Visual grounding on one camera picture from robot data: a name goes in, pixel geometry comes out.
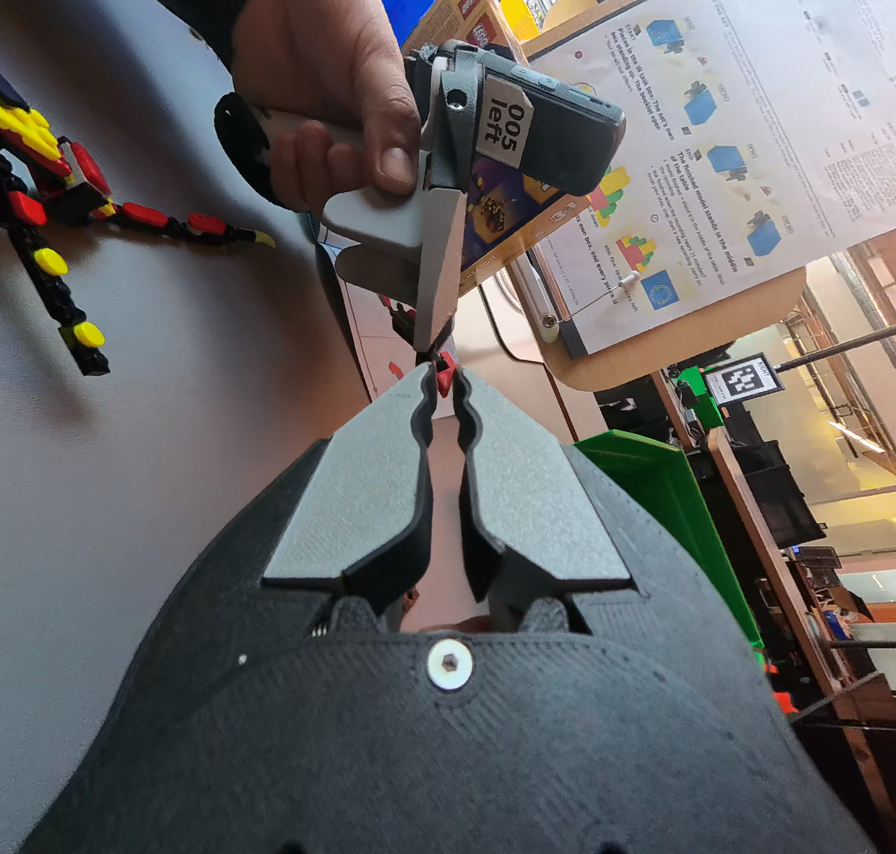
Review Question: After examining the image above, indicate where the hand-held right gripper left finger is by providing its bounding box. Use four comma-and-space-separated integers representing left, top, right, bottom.
262, 361, 436, 613

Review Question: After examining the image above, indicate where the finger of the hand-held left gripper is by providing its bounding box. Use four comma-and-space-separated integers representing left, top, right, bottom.
413, 186, 470, 354

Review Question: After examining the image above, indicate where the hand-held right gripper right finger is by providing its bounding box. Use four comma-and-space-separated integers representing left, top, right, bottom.
451, 368, 634, 603

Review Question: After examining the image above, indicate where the red and black lego limb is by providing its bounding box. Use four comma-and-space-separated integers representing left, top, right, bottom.
416, 347, 459, 399

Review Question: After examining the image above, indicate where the lego set box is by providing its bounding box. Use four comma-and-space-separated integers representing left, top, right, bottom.
402, 0, 592, 295

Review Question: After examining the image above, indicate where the open lego instruction booklet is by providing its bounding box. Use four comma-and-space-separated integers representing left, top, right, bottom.
315, 228, 456, 403

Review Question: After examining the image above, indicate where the red yellow black lego model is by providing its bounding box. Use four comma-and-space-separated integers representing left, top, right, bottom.
0, 74, 277, 379

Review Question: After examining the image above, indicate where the person's left hand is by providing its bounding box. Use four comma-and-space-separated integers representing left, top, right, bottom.
231, 0, 422, 215

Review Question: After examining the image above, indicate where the green plastic bin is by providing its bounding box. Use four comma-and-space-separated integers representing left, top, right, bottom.
574, 429, 765, 652

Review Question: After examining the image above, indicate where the yellow box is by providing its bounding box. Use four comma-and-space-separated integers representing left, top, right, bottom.
498, 0, 543, 38

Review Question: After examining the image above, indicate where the printed task instruction sheet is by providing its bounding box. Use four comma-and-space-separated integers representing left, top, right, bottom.
532, 0, 896, 358

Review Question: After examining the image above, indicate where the black storage crate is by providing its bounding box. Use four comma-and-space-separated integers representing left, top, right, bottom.
728, 441, 827, 550

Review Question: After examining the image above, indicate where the black white marker tag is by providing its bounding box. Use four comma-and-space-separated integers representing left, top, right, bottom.
703, 354, 785, 407

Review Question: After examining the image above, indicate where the black metal rod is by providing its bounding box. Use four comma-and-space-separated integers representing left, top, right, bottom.
773, 326, 896, 372

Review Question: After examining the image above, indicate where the green plastic mount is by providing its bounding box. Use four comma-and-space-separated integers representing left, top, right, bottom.
675, 366, 725, 430

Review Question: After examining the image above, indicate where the wooden shelf frame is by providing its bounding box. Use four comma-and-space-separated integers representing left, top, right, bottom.
703, 426, 896, 827

